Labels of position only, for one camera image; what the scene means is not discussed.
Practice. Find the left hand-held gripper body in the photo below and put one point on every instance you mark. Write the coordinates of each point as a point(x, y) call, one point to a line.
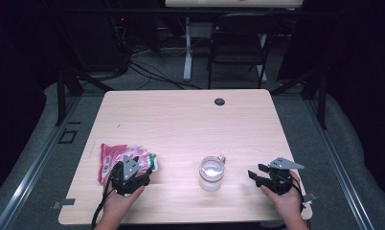
point(125, 182)

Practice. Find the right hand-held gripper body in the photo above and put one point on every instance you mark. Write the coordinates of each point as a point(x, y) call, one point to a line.
point(278, 182)

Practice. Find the pink plastic bag of powder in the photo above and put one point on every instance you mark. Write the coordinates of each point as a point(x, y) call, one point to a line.
point(110, 158)

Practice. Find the person's right hand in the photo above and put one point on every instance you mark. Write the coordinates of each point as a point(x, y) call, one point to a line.
point(289, 206)

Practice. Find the person's left hand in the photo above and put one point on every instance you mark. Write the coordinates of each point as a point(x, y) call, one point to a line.
point(117, 207)

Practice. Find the grey table clamp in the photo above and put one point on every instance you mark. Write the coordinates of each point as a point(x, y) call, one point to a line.
point(66, 202)
point(310, 197)

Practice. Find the dark round table grommet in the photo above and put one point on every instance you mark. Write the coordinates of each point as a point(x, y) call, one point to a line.
point(219, 102)

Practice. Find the black metal stand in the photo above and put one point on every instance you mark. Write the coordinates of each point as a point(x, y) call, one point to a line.
point(61, 96)
point(322, 102)

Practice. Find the white desk leg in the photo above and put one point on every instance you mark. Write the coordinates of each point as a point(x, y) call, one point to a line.
point(263, 70)
point(187, 60)

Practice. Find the black folding chair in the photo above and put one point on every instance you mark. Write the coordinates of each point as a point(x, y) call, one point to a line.
point(241, 35)

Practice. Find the aluminium floor rail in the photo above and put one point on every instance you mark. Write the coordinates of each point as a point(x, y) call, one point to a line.
point(31, 174)
point(340, 169)

